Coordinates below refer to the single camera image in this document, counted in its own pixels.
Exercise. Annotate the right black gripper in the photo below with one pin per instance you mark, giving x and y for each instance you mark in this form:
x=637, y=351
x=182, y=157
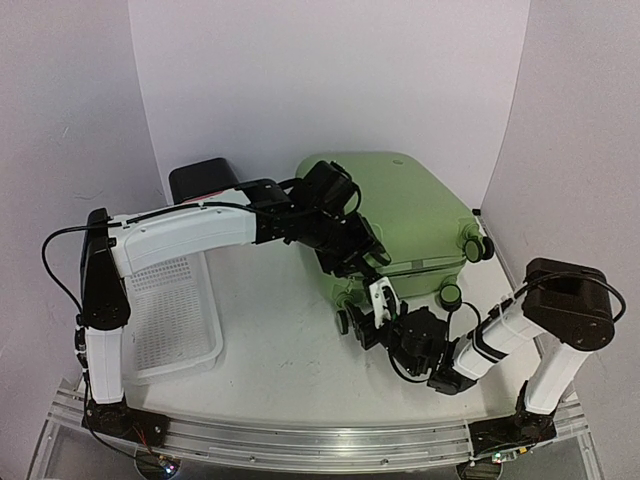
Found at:
x=368, y=328

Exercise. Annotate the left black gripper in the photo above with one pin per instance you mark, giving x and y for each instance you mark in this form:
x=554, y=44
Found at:
x=365, y=242

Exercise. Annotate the green hard-shell suitcase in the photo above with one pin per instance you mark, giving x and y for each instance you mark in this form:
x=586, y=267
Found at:
x=427, y=231

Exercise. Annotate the white perforated plastic basket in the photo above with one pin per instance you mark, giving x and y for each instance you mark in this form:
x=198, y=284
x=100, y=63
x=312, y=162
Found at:
x=174, y=330

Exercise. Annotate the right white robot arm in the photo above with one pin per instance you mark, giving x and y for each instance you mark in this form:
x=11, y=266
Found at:
x=574, y=304

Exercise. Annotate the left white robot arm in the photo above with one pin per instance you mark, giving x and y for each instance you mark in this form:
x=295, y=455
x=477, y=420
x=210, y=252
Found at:
x=117, y=247

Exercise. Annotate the black pink drawer organizer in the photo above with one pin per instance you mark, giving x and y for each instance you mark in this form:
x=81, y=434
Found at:
x=201, y=179

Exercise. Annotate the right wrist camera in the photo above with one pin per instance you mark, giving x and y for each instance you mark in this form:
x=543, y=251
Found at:
x=384, y=301

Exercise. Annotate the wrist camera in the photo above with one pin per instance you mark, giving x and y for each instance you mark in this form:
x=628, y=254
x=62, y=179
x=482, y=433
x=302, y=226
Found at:
x=384, y=301
x=326, y=187

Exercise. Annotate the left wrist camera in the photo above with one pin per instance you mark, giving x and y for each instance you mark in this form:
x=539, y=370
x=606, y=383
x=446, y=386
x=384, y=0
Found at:
x=326, y=187

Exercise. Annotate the aluminium front rail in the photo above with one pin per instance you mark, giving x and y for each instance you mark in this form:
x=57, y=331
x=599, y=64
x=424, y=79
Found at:
x=338, y=449

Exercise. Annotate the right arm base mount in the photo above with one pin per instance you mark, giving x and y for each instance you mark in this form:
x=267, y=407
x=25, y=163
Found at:
x=523, y=428

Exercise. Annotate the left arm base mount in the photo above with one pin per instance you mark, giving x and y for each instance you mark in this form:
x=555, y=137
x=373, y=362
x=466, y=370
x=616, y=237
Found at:
x=120, y=421

